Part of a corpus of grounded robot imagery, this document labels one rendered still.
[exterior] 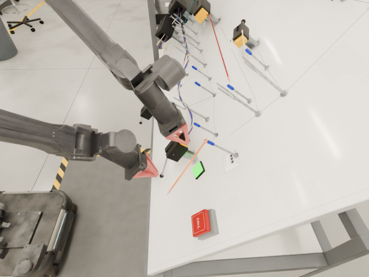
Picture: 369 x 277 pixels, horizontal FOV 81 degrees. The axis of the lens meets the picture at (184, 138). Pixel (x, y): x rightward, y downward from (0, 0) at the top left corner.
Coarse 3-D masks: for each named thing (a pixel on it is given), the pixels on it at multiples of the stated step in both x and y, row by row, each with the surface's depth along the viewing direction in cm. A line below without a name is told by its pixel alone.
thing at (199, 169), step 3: (198, 162) 63; (201, 162) 63; (195, 165) 63; (198, 165) 62; (201, 165) 62; (195, 168) 63; (198, 168) 62; (201, 168) 61; (195, 171) 62; (198, 171) 61; (201, 171) 61; (204, 171) 61; (195, 174) 62; (198, 174) 61; (201, 174) 61; (195, 177) 62; (198, 177) 61
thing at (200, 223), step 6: (204, 210) 50; (192, 216) 53; (198, 216) 51; (204, 216) 49; (192, 222) 52; (198, 222) 50; (204, 222) 49; (192, 228) 51; (198, 228) 49; (204, 228) 48; (198, 234) 49
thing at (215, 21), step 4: (200, 0) 84; (204, 0) 85; (196, 4) 86; (200, 4) 82; (204, 4) 83; (208, 4) 86; (196, 8) 85; (200, 8) 83; (204, 8) 83; (208, 8) 84; (196, 12) 84; (208, 12) 84; (208, 16) 89; (212, 16) 87; (212, 20) 90; (216, 20) 89; (220, 20) 88; (216, 24) 90
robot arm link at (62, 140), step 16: (0, 112) 35; (0, 128) 35; (16, 128) 37; (32, 128) 40; (48, 128) 43; (64, 128) 46; (80, 128) 50; (16, 144) 41; (32, 144) 41; (48, 144) 43; (64, 144) 46; (80, 144) 50
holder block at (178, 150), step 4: (168, 144) 65; (172, 144) 63; (176, 144) 61; (168, 148) 64; (172, 148) 61; (176, 148) 61; (180, 148) 61; (184, 148) 62; (168, 152) 63; (172, 152) 62; (176, 152) 62; (180, 152) 62; (184, 152) 63; (168, 156) 62; (172, 156) 62; (176, 156) 63; (180, 156) 63; (176, 160) 64
